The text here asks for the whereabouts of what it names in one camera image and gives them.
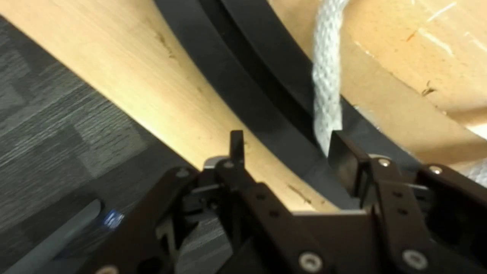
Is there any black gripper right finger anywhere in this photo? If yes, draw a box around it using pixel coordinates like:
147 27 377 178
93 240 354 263
327 129 487 274

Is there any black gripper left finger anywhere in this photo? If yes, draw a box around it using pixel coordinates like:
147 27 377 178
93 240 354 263
93 129 325 274

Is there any white braided rope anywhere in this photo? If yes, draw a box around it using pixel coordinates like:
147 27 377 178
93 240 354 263
310 0 487 187

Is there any black curved skate track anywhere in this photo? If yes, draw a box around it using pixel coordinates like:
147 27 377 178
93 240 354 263
153 0 423 210

